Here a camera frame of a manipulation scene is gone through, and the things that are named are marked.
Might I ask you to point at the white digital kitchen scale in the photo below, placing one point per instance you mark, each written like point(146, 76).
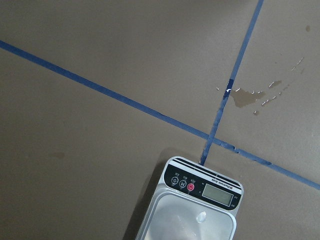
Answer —
point(188, 202)

